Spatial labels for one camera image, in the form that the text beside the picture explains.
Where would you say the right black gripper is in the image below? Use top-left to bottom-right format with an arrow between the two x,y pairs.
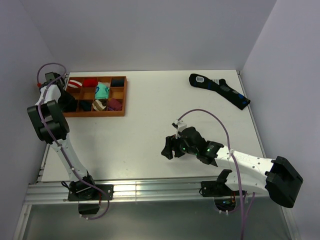
161,133 -> 198,160

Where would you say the black white-striped sock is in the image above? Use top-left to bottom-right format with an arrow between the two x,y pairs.
58,91 -> 78,113

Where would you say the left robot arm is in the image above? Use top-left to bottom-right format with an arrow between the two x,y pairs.
27,72 -> 98,201

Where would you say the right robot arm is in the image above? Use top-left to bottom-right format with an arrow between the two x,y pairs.
161,126 -> 303,208

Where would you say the red white striped rolled sock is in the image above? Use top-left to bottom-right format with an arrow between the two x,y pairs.
67,79 -> 83,89

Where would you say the dark teal rolled sock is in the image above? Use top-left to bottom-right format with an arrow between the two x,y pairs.
79,100 -> 93,112

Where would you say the orange compartment tray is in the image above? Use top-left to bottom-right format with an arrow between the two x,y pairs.
63,75 -> 128,118

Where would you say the beige brown rolled sock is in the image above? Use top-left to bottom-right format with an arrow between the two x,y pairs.
92,99 -> 108,112

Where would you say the dark navy rolled sock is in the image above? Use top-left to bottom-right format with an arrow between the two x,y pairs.
110,78 -> 125,87

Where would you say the maroon purple rolled sock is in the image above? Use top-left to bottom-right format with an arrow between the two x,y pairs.
107,98 -> 123,111

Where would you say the black blue patterned sock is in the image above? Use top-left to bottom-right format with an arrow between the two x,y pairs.
188,73 -> 251,110

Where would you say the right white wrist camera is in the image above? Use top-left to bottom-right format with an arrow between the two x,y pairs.
171,119 -> 187,139

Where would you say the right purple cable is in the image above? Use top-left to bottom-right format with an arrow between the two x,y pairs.
177,109 -> 256,240

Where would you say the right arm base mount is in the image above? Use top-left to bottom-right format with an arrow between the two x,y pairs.
199,179 -> 240,197

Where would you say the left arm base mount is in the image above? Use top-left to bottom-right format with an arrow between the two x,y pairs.
67,184 -> 114,217

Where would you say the aluminium front rail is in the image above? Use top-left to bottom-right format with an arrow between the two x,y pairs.
23,174 -> 287,205

